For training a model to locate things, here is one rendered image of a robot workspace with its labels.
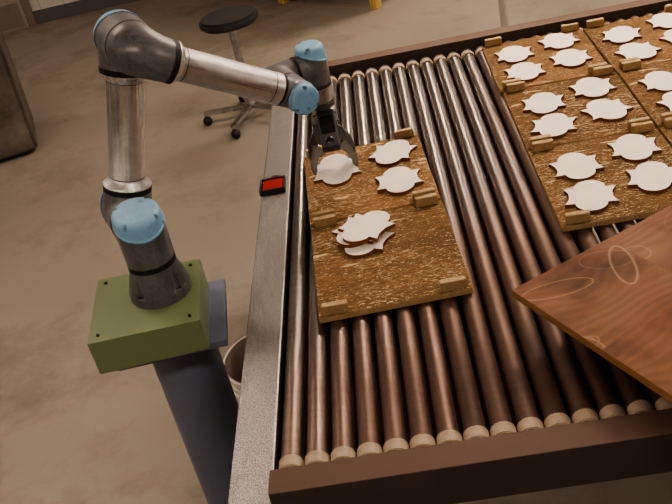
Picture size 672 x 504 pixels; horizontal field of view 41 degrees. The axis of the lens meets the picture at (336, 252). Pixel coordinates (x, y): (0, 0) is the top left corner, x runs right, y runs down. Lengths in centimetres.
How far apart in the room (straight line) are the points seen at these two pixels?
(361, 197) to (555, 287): 79
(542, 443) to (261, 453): 53
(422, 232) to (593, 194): 43
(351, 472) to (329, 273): 66
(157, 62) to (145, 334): 61
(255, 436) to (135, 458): 152
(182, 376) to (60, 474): 118
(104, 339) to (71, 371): 169
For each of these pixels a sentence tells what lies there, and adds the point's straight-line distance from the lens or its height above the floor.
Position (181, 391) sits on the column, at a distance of 230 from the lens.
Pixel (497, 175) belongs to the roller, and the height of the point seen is 92.
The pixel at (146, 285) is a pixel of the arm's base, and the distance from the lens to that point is 214.
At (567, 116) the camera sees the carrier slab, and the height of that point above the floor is 94.
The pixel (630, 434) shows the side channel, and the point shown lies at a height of 95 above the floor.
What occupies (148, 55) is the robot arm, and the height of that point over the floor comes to 153.
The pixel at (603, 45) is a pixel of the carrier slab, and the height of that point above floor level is 94.
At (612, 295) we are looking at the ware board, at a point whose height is 104.
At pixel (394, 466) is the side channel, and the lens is 161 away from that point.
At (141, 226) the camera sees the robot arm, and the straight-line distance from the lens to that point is 206.
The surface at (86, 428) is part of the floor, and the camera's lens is 349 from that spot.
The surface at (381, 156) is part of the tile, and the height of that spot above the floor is 95.
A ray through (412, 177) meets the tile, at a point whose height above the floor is 95.
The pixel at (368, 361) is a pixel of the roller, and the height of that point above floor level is 92.
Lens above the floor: 210
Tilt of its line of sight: 32 degrees down
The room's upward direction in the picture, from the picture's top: 13 degrees counter-clockwise
